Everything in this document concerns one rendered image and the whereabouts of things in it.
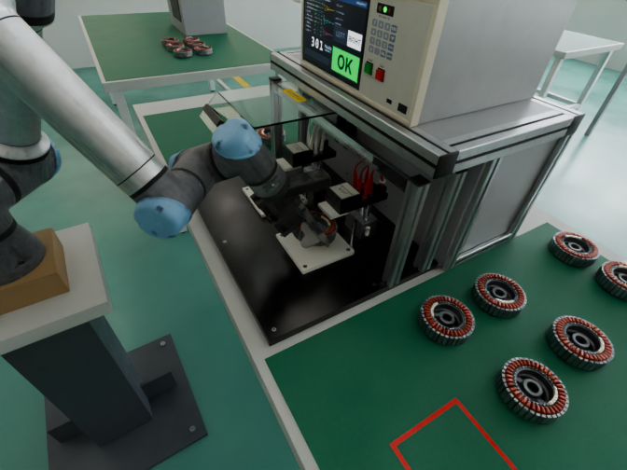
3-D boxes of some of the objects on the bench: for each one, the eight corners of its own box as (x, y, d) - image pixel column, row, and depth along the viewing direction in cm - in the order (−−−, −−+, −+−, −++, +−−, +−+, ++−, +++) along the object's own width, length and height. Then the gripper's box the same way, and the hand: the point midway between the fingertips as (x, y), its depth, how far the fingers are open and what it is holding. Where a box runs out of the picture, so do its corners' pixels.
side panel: (444, 271, 88) (494, 159, 67) (436, 264, 90) (481, 153, 69) (513, 238, 99) (575, 132, 78) (505, 232, 101) (562, 128, 80)
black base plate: (269, 347, 70) (269, 340, 69) (186, 188, 111) (184, 182, 109) (436, 268, 89) (438, 262, 88) (313, 157, 130) (313, 151, 128)
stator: (541, 352, 72) (550, 342, 70) (549, 315, 79) (557, 306, 77) (604, 382, 68) (615, 373, 65) (606, 341, 75) (616, 331, 72)
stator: (466, 279, 87) (471, 269, 84) (511, 284, 86) (518, 274, 83) (476, 315, 78) (482, 306, 76) (527, 322, 77) (535, 312, 75)
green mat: (178, 186, 111) (177, 186, 111) (143, 116, 150) (143, 116, 150) (400, 132, 149) (400, 132, 149) (327, 87, 188) (327, 87, 187)
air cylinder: (359, 240, 93) (362, 224, 89) (343, 224, 97) (346, 208, 94) (374, 234, 95) (378, 218, 91) (358, 218, 99) (361, 203, 96)
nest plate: (302, 274, 83) (302, 270, 82) (275, 237, 92) (275, 233, 91) (354, 254, 89) (355, 250, 88) (324, 221, 98) (324, 217, 97)
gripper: (236, 178, 77) (278, 225, 92) (271, 226, 65) (313, 270, 81) (266, 154, 77) (303, 205, 93) (306, 197, 65) (341, 247, 81)
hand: (315, 228), depth 87 cm, fingers closed on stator, 13 cm apart
